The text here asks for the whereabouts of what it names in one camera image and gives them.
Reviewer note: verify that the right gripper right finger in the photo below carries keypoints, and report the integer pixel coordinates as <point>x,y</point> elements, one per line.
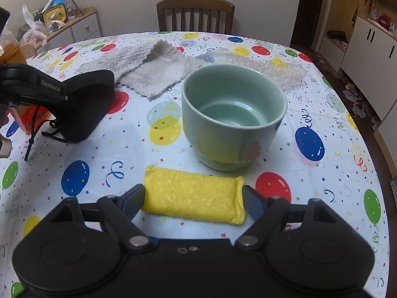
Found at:
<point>267,214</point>

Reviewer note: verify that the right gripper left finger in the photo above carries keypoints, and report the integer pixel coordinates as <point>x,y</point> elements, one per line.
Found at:
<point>118,213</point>

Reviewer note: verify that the yellow sponge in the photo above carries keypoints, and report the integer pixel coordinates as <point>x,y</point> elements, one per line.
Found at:
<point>194,196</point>

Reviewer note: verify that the black fabric pouch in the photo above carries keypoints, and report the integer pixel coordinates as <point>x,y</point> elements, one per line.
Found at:
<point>90,96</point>

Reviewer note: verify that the grey fluffy cloth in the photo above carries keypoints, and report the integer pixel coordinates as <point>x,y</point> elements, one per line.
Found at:
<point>148,69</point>

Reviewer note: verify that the amber drink bottle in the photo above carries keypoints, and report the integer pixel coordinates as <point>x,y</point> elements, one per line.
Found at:
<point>10,49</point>

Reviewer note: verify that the red white cardboard box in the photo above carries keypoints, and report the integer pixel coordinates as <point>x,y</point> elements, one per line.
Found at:
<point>23,115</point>

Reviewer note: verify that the tied clear plastic bag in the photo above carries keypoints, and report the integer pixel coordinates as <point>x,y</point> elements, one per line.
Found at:
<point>37,33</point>

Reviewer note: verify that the balloon pattern tablecloth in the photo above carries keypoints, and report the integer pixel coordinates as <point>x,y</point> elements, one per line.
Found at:
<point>317,151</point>

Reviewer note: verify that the wooden side cabinet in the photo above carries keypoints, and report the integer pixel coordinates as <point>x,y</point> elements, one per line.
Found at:
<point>83,27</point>

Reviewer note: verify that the green ceramic mug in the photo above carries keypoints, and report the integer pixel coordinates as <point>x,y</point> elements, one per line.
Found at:
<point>230,115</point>

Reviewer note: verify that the floral tissue box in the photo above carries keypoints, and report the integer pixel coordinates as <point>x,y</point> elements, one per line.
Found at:
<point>393,184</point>

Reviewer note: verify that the bubble wrap sheet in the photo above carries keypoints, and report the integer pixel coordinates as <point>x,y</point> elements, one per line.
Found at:
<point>285,75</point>

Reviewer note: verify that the dark entrance door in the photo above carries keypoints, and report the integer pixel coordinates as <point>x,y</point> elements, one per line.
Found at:
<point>306,23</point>

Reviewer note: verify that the wooden dining chair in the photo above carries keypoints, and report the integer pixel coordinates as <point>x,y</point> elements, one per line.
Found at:
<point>214,16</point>

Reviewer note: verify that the white wall cabinet unit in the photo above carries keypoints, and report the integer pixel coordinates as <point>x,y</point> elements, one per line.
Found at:
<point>360,41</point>

